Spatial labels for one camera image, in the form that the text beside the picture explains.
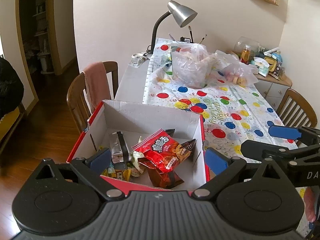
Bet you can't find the black bag on chair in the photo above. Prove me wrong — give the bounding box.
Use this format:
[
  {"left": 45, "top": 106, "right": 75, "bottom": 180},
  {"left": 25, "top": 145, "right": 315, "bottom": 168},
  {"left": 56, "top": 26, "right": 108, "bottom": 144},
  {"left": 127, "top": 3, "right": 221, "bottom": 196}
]
[{"left": 0, "top": 57, "right": 24, "bottom": 118}]

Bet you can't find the silver desk lamp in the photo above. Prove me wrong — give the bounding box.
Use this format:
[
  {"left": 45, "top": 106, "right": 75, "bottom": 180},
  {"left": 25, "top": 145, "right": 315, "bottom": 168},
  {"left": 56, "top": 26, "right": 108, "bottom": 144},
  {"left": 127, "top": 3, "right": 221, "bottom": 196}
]
[{"left": 149, "top": 0, "right": 198, "bottom": 55}]

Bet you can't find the dark yellow snack packet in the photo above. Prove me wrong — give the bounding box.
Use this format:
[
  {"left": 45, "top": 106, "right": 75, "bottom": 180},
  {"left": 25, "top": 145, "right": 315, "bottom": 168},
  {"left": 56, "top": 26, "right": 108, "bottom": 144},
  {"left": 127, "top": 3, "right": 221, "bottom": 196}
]
[{"left": 165, "top": 128, "right": 175, "bottom": 137}]

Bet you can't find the red brown snack bag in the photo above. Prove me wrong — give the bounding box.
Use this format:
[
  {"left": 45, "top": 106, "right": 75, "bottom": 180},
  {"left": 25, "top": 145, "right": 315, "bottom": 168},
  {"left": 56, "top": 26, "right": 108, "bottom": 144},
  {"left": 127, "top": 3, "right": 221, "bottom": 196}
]
[{"left": 138, "top": 158, "right": 184, "bottom": 189}]

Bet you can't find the amber bottle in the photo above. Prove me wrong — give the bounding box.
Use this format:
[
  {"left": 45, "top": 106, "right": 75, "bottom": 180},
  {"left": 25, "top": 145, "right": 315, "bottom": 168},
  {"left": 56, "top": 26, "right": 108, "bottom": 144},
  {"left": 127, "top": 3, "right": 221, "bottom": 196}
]
[{"left": 240, "top": 45, "right": 251, "bottom": 64}]

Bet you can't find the yellow sesame snack packet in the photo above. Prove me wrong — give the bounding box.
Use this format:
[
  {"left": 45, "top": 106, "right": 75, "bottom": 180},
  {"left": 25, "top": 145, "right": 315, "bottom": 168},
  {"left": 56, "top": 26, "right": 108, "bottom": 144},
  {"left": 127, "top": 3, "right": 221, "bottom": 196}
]
[{"left": 101, "top": 167, "right": 131, "bottom": 181}]

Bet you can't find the dark wooden bookshelf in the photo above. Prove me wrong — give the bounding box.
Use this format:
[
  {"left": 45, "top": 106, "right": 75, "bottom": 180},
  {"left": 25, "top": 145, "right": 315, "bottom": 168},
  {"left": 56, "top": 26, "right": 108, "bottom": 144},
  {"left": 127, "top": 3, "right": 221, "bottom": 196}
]
[{"left": 15, "top": 0, "right": 75, "bottom": 106}]

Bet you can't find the white cream snack bag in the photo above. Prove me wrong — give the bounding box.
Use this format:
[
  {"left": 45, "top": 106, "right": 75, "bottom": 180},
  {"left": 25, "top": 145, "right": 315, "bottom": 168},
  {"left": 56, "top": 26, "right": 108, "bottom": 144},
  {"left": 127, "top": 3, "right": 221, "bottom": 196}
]
[{"left": 128, "top": 151, "right": 145, "bottom": 177}]

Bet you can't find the glass bowl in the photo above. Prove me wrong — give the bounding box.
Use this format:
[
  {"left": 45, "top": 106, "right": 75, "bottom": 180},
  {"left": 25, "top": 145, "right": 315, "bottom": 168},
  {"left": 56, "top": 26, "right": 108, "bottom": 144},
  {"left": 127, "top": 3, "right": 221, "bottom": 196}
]
[{"left": 233, "top": 36, "right": 260, "bottom": 54}]

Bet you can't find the birthday balloon tablecloth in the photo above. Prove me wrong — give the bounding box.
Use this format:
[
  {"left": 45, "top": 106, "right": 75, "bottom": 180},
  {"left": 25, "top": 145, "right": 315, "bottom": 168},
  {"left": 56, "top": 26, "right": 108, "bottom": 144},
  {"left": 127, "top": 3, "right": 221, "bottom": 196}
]
[{"left": 143, "top": 38, "right": 297, "bottom": 158}]

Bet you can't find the white wooden sideboard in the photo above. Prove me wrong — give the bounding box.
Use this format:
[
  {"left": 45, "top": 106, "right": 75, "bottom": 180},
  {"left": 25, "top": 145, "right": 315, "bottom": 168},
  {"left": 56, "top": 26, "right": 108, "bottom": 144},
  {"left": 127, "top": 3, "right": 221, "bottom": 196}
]
[{"left": 254, "top": 74, "right": 292, "bottom": 111}]

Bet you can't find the wooden chair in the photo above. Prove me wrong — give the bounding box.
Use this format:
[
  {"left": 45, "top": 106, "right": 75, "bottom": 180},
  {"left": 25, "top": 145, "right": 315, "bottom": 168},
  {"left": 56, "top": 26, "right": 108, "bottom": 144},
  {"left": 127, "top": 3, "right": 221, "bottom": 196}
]
[
  {"left": 67, "top": 61, "right": 119, "bottom": 134},
  {"left": 276, "top": 88, "right": 318, "bottom": 128}
]

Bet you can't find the tissue box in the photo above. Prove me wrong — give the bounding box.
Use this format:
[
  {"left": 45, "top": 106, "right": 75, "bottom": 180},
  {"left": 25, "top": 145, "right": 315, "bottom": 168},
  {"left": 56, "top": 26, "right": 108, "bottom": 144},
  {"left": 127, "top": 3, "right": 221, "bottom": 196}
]
[{"left": 251, "top": 57, "right": 270, "bottom": 77}]

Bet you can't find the brown chocolate candy bag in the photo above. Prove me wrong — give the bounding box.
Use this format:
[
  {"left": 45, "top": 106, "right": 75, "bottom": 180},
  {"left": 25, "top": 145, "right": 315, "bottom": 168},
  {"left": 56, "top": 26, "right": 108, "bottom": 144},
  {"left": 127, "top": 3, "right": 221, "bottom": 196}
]
[{"left": 181, "top": 139, "right": 196, "bottom": 158}]

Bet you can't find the silver foil snack pack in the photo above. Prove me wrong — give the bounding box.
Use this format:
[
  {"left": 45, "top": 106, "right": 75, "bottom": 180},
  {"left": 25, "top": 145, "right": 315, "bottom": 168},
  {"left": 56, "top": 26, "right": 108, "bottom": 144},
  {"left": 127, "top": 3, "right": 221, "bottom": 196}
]
[{"left": 109, "top": 131, "right": 131, "bottom": 164}]

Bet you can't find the plastic bag with cookies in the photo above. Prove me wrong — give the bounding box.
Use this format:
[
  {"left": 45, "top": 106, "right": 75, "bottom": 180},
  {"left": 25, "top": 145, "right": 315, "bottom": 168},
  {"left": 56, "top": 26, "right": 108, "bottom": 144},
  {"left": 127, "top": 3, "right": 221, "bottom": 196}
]
[{"left": 215, "top": 50, "right": 259, "bottom": 87}]

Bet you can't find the wooden chair left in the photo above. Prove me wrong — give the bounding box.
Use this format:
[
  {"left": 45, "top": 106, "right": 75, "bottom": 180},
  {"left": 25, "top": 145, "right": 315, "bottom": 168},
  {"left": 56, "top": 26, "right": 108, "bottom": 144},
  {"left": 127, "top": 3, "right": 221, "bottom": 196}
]
[{"left": 67, "top": 61, "right": 119, "bottom": 134}]

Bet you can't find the wooden chair right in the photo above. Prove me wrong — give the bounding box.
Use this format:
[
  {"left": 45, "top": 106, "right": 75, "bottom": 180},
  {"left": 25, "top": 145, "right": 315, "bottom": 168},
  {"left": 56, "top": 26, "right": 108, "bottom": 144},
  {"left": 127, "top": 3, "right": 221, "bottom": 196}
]
[{"left": 276, "top": 88, "right": 318, "bottom": 128}]

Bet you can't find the red chip bag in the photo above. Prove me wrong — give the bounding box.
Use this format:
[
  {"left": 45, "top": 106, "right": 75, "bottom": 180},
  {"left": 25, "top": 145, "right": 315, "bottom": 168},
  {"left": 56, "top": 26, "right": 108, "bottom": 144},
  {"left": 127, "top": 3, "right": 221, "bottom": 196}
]
[{"left": 132, "top": 129, "right": 191, "bottom": 173}]

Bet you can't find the red and white cardboard box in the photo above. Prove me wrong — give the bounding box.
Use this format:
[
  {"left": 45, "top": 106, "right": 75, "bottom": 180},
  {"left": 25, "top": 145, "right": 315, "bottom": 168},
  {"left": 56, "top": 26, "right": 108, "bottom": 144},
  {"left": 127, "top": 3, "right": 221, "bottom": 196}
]
[{"left": 67, "top": 100, "right": 210, "bottom": 191}]

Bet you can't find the yellow black box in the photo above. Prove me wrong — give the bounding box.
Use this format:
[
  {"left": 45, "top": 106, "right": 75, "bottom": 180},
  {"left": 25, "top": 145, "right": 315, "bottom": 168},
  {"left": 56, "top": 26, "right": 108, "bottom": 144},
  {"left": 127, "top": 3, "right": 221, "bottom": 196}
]
[{"left": 264, "top": 56, "right": 277, "bottom": 73}]

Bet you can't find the large clear plastic bag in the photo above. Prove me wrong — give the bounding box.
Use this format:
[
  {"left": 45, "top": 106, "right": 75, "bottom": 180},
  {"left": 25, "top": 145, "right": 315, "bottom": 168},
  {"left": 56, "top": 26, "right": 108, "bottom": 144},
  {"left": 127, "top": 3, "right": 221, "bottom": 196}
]
[{"left": 171, "top": 43, "right": 217, "bottom": 88}]

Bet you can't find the pink towel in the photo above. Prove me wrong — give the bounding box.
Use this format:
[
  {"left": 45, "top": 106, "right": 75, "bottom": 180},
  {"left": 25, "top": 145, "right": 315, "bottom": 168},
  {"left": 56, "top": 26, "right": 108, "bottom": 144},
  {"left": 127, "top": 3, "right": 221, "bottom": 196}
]
[{"left": 82, "top": 62, "right": 111, "bottom": 112}]

